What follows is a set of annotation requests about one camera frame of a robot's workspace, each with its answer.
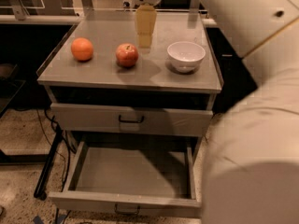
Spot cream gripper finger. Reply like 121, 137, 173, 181
135, 4, 157, 49

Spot red apple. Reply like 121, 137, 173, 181
115, 43, 138, 68

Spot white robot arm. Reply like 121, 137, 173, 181
198, 0, 299, 224

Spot grey drawer cabinet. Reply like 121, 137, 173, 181
36, 10, 224, 161

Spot closed grey upper drawer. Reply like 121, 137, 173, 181
51, 103, 213, 136

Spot open grey middle drawer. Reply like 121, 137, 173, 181
49, 142, 201, 218

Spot white bowl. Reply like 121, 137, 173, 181
167, 41, 206, 73

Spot orange fruit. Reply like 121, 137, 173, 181
71, 37, 93, 62

